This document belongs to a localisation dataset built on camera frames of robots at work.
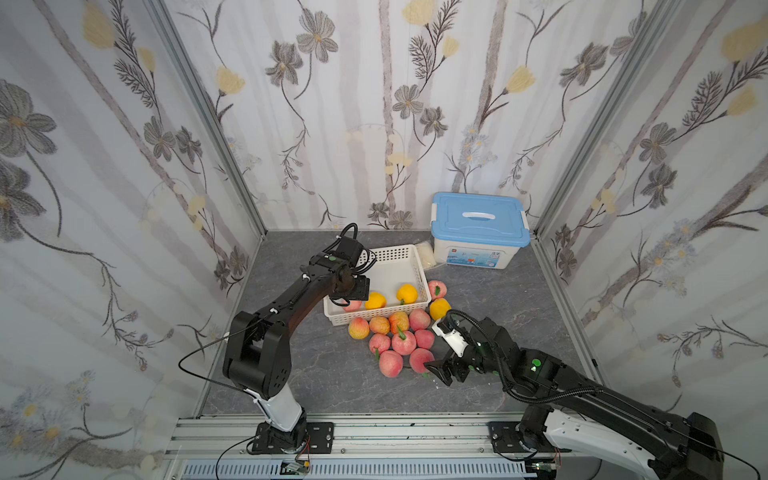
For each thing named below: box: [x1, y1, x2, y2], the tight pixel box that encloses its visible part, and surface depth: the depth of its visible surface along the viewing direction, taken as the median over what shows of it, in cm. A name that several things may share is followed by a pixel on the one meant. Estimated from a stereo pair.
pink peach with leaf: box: [391, 330, 417, 355], surface depth 87 cm
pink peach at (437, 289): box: [428, 280, 447, 300], surface depth 99 cm
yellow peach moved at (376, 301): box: [365, 292, 387, 310], surface depth 96 cm
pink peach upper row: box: [409, 309, 431, 331], surface depth 92 cm
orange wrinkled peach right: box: [389, 311, 409, 334], surface depth 92 cm
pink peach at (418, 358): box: [409, 348, 435, 374], surface depth 85 cm
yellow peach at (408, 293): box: [396, 284, 419, 304], surface depth 99 cm
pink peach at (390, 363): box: [379, 350, 403, 378], surface depth 84 cm
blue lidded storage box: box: [430, 192, 531, 269], surface depth 104 cm
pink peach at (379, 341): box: [369, 333, 391, 355], surface depth 88 cm
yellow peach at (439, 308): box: [429, 298, 452, 321], surface depth 96 cm
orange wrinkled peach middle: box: [369, 316, 391, 335], surface depth 91 cm
